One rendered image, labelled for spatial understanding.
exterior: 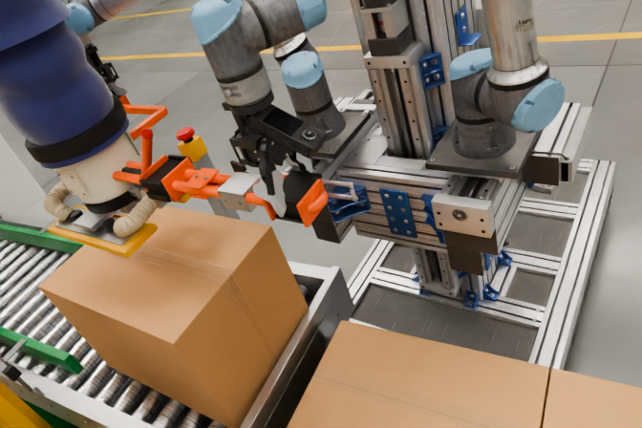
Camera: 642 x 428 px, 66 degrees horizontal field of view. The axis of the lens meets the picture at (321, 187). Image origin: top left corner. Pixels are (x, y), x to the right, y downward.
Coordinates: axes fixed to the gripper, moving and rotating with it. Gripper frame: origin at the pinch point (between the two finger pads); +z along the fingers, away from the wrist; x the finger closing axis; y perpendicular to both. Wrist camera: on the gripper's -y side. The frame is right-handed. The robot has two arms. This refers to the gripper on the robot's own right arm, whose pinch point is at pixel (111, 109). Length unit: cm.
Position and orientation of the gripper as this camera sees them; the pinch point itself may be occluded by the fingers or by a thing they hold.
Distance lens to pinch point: 169.8
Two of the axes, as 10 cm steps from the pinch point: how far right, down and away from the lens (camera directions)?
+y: 8.3, 1.0, -5.6
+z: 2.8, 7.9, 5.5
